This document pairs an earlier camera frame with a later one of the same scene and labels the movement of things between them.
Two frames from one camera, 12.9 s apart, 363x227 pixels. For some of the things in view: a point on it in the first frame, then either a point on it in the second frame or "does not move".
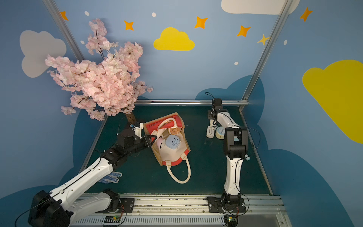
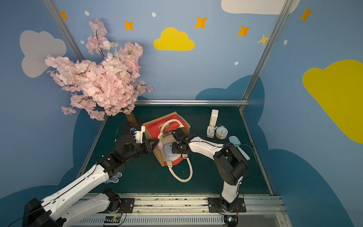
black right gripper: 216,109 → 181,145
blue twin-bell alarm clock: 220,132 does not move
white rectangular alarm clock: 210,132 does not move
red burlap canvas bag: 171,146 does not move
